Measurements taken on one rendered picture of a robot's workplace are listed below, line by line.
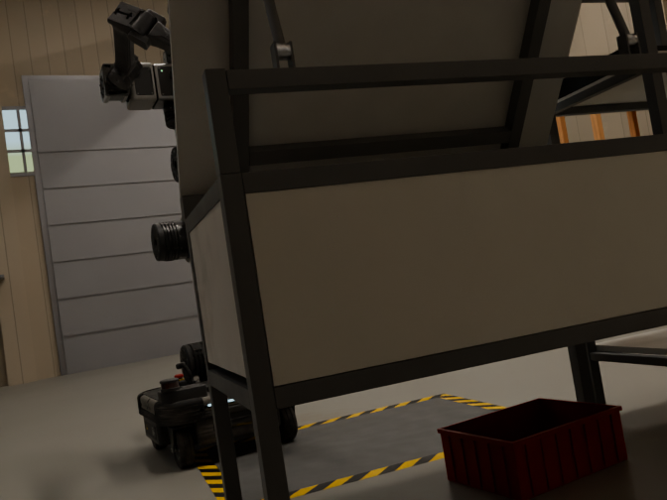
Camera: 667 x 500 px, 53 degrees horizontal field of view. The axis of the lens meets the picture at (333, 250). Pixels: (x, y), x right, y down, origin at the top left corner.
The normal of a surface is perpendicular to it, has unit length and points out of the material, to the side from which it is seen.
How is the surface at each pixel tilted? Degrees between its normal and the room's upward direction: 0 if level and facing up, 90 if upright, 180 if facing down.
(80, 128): 90
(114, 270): 90
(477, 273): 90
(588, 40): 90
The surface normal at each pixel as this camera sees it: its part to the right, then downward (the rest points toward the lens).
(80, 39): 0.43, -0.11
